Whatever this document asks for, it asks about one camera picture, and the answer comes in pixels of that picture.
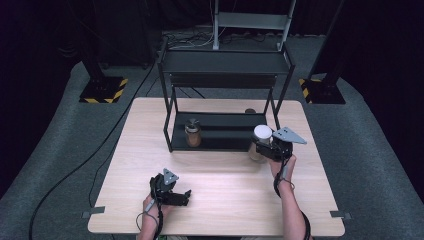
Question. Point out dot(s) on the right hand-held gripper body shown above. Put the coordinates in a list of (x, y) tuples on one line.
[(283, 146)]

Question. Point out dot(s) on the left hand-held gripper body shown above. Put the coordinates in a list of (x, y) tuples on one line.
[(163, 188)]

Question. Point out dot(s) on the white-lid glass jar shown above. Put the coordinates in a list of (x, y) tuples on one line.
[(263, 132)]

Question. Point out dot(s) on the steel-lid glass jar brown powder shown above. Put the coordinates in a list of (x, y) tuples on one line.
[(193, 133)]

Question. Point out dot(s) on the black metal two-tier rack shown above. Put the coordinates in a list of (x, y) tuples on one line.
[(223, 61)]

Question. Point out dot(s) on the person's right hand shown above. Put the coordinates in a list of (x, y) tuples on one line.
[(282, 168)]

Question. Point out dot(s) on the person's left hand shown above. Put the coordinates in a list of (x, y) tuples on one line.
[(151, 210)]

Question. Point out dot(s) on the black stand with striped base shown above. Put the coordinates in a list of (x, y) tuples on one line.
[(103, 88), (321, 90)]

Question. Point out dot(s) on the grey tape strip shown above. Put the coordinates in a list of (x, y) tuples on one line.
[(340, 215), (94, 211)]

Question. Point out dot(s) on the silver metal frame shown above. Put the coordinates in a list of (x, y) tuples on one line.
[(251, 20)]

